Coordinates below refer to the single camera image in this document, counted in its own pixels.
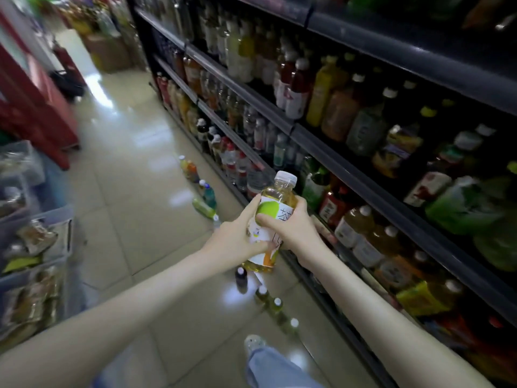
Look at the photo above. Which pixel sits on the person's right hand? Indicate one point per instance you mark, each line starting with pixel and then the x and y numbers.
pixel 299 234

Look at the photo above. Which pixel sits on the orange bottle yellow cap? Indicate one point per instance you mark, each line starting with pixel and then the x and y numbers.
pixel 188 169

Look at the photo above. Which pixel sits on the person's blue jeans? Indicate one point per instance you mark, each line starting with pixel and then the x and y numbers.
pixel 279 369

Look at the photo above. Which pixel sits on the person's white left shoe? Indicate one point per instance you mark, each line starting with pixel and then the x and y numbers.
pixel 254 343

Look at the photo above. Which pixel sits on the row of red yellow bottles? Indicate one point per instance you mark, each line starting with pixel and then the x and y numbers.
pixel 174 97

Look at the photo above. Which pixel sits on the dark grey store shelving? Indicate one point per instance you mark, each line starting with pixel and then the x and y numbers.
pixel 420 52

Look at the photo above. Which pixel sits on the clear bottle red label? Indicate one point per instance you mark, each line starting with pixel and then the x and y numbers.
pixel 283 190

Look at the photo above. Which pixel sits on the teal bottle blue cap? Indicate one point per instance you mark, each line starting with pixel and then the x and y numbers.
pixel 208 194

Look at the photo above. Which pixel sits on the person's left forearm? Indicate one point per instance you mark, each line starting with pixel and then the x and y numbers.
pixel 97 335

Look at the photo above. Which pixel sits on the pile of yellow goods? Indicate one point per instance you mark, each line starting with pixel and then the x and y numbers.
pixel 77 16

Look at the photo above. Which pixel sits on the person's left hand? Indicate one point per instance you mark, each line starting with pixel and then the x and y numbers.
pixel 234 238

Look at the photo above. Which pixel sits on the red fire extinguisher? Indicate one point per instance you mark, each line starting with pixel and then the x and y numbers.
pixel 69 83

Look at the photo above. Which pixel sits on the brown cardboard box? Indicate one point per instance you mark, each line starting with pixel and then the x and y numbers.
pixel 109 52

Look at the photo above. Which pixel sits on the dark blue bottle white cap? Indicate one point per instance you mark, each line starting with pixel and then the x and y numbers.
pixel 292 325

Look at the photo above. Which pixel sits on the row of dark beverage bottles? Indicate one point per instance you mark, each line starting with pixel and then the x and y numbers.
pixel 214 93

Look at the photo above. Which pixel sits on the amber bottle white cap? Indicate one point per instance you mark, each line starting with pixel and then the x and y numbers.
pixel 277 308

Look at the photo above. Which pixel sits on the dark bottle yellow cap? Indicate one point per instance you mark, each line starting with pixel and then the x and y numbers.
pixel 241 280

